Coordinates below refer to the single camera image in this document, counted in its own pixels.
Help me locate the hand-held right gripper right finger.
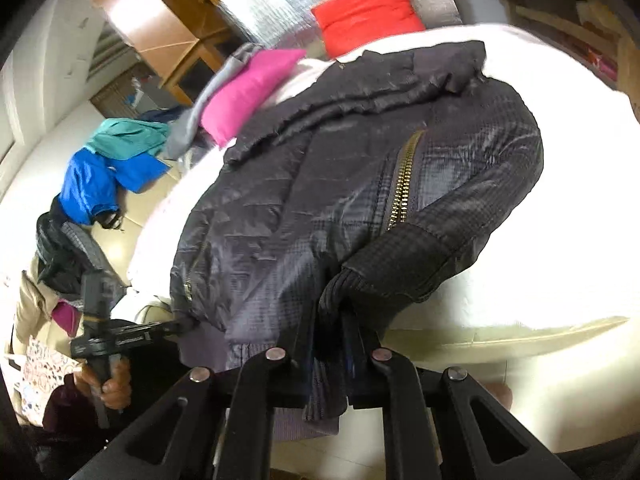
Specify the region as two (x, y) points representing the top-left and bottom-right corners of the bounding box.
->
(345, 310), (581, 480)

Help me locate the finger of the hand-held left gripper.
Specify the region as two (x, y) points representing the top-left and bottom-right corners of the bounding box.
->
(146, 319), (187, 343)

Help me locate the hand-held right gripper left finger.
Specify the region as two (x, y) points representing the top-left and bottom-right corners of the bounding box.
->
(70, 305), (346, 480)

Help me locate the dark quilted jacket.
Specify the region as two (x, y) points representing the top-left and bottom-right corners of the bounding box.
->
(170, 40), (545, 443)

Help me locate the person's left forearm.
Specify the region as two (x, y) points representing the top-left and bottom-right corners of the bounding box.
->
(42, 382), (101, 443)

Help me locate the person's left hand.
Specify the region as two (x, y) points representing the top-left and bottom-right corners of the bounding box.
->
(75, 355), (132, 413)

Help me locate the magenta cloth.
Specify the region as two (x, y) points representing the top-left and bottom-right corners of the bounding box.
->
(52, 300), (85, 337)

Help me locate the patterned paper bag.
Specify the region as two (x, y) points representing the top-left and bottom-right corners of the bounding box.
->
(5, 335), (76, 411)

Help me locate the beige cloth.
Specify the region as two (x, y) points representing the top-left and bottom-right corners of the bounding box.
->
(14, 255), (66, 343)

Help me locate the dark clothing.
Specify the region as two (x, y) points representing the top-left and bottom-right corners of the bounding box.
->
(36, 210), (128, 296)

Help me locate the beige sofa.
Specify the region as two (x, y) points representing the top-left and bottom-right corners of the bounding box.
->
(120, 165), (186, 271)

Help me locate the blue jacket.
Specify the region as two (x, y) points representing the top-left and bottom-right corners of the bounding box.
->
(59, 149), (168, 226)

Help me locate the teal garment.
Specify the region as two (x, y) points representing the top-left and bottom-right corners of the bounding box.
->
(85, 117), (172, 161)

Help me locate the grey folded cloth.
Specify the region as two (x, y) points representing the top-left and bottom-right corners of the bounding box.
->
(164, 42), (263, 160)

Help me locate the pink pillow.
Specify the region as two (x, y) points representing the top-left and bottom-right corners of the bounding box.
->
(200, 49), (307, 148)

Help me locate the wooden column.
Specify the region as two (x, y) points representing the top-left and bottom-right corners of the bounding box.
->
(75, 0), (236, 106)

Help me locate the silver foil board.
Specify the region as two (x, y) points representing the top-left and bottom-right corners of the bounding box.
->
(220, 0), (463, 46)

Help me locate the red pillow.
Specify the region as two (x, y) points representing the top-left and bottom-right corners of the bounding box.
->
(311, 0), (426, 58)

